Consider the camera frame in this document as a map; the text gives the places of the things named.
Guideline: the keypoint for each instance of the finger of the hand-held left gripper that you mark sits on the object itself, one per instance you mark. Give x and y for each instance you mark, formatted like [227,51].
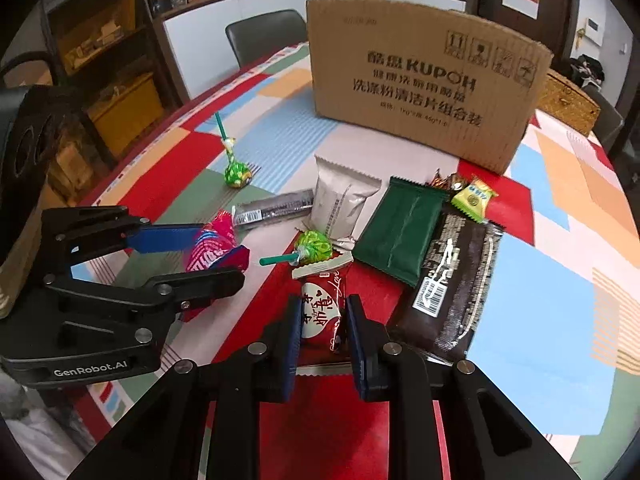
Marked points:
[200,285]
[165,240]

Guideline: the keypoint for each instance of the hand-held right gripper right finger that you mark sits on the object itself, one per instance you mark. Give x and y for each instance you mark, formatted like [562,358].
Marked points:
[357,345]

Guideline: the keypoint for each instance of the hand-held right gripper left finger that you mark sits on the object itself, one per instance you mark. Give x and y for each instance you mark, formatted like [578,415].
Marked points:
[292,345]

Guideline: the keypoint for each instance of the pink snack packet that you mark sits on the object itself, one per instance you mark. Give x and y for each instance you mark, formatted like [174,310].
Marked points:
[215,250]

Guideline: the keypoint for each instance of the red snack packet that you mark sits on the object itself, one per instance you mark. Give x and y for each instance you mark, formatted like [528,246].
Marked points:
[322,310]

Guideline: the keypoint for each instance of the red twist-wrapped candy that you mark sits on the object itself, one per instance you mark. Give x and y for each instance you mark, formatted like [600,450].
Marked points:
[440,181]

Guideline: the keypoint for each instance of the yellow-green candy packet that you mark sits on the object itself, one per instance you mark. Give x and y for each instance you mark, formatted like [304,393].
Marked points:
[472,200]

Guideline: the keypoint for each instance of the brown cardboard box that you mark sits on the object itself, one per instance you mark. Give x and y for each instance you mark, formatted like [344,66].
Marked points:
[425,85]

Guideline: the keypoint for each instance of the green wrapped lollipop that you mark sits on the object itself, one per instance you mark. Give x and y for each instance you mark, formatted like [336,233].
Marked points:
[312,247]
[236,172]

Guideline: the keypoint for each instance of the dark grey bar packet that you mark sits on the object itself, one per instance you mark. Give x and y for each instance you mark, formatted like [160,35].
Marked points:
[272,208]

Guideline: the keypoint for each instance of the dark brown snack packet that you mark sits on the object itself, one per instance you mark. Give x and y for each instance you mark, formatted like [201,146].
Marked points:
[450,280]

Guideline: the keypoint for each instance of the dark green snack packet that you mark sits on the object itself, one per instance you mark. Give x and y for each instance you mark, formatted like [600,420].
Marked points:
[400,230]

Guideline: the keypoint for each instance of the yellow storage box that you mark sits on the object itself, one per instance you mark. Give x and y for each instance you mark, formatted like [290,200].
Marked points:
[125,110]

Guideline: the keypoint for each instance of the beige snack packet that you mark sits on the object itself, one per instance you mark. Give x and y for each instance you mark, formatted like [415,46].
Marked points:
[340,195]

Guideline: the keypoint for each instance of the white sideboard cabinet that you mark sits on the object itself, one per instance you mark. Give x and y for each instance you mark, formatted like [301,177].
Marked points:
[200,45]

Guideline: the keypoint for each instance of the colourful patchwork tablecloth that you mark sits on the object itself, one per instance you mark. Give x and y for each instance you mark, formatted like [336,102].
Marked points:
[550,285]

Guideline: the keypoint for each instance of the dark wooden shelf unit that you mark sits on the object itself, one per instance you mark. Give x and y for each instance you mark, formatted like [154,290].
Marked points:
[142,20]

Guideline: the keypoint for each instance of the dark grey chair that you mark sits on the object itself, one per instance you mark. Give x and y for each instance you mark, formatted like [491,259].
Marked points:
[606,117]
[265,40]

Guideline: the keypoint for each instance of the woven wicker basket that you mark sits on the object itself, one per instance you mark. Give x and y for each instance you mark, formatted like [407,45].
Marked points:
[570,100]

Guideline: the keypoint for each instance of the dark clothes pile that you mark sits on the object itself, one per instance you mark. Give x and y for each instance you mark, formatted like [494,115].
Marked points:
[585,71]

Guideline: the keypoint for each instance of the white wall panel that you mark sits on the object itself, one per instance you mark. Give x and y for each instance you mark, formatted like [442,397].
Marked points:
[594,27]

